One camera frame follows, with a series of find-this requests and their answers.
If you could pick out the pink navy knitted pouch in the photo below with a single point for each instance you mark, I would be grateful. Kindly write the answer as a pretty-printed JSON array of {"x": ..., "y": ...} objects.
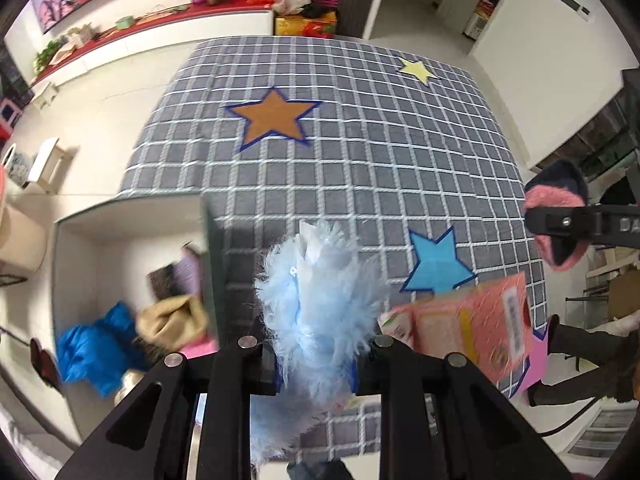
[{"x": 550, "y": 195}]

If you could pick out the pink foam sponge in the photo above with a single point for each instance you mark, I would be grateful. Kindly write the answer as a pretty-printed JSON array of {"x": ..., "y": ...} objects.
[{"x": 200, "y": 349}]

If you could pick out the red topped white ledge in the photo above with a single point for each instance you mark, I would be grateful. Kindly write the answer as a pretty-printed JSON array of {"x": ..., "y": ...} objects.
[{"x": 165, "y": 27}]

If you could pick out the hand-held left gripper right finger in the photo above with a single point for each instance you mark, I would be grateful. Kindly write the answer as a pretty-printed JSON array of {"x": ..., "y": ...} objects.
[{"x": 362, "y": 377}]

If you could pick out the pink printed carton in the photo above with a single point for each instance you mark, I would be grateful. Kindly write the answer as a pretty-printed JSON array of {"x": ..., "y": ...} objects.
[{"x": 465, "y": 330}]

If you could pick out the silver round object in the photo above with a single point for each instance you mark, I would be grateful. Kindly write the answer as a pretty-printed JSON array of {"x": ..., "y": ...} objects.
[{"x": 127, "y": 387}]

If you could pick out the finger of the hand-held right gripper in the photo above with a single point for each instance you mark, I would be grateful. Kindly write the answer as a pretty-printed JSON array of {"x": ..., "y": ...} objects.
[{"x": 565, "y": 221}]

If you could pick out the patterned white bucket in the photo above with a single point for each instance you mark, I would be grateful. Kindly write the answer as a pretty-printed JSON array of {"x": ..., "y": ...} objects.
[{"x": 15, "y": 162}]

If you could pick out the yellow carton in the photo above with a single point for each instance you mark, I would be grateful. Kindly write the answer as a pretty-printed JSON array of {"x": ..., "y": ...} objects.
[{"x": 291, "y": 25}]

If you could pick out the small white stool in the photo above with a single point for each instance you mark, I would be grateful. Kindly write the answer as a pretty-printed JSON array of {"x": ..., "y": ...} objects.
[{"x": 46, "y": 92}]

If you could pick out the beige soft cloth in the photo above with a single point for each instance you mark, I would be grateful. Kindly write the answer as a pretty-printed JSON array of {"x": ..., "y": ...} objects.
[{"x": 172, "y": 320}]

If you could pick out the green purple knitted hat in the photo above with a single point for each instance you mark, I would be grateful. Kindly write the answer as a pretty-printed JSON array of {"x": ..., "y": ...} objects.
[{"x": 187, "y": 272}]

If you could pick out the light blue fluffy duster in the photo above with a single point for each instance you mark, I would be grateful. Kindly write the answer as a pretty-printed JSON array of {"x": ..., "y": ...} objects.
[{"x": 320, "y": 300}]

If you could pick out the grey checked star rug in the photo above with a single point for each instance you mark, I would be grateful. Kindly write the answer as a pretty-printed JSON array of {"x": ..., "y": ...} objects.
[{"x": 350, "y": 160}]

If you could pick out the clear plastic drawer unit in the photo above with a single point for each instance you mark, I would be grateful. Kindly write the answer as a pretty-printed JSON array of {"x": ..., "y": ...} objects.
[{"x": 597, "y": 430}]

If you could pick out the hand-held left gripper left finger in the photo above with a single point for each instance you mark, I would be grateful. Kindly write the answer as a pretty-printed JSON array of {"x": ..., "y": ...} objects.
[{"x": 267, "y": 377}]

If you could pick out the white storage box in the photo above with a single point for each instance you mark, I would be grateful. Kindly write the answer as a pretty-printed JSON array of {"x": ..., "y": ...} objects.
[{"x": 100, "y": 240}]

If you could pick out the blue soft cloth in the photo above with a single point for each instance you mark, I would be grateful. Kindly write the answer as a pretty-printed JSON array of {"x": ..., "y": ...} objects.
[{"x": 95, "y": 345}]

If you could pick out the person's leg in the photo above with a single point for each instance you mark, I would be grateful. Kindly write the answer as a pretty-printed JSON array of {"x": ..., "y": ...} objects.
[{"x": 590, "y": 360}]

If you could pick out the pink stool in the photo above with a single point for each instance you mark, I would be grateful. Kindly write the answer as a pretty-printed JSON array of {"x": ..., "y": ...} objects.
[{"x": 7, "y": 115}]

